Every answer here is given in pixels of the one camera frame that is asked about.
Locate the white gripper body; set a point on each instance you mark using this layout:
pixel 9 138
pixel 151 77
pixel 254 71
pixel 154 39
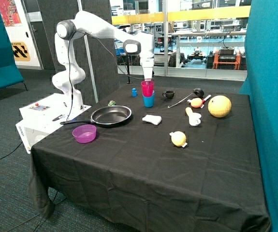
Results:
pixel 148 73

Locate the red plastic cup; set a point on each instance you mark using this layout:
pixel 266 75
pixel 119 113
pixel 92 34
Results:
pixel 147 86

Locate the blue plastic cup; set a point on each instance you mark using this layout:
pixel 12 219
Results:
pixel 148 95
pixel 148 101

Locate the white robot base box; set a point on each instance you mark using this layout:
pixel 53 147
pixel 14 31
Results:
pixel 43 117

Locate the small blue bottle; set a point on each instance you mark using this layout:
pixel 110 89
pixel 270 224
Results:
pixel 134 92

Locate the black coffee cup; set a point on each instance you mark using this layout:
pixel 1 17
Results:
pixel 168 94

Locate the small green object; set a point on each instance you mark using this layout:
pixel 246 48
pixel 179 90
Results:
pixel 111 103

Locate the white cloth-like toy bone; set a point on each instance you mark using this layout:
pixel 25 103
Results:
pixel 155 120

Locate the black ladle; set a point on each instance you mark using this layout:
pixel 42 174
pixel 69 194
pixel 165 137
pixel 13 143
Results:
pixel 197 91

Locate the black frying pan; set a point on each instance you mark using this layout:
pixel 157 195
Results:
pixel 109 116

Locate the orange toy fruit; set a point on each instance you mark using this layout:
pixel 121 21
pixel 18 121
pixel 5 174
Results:
pixel 195 103

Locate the red white marker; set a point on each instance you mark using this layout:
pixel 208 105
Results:
pixel 206 98

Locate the white yellow measuring scoop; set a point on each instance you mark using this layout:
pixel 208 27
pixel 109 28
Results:
pixel 194 118

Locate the yellow toy lemon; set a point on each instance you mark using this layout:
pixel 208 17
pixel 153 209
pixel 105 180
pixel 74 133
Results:
pixel 178 138

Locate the large yellow ball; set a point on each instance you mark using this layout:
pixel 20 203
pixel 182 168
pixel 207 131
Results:
pixel 219 106

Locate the black tablecloth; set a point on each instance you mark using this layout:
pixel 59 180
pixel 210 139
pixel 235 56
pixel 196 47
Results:
pixel 135 175

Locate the purple plastic bowl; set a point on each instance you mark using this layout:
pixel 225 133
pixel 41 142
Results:
pixel 84 134

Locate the teal partition wall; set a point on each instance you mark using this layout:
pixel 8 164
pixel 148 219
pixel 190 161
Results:
pixel 261 85

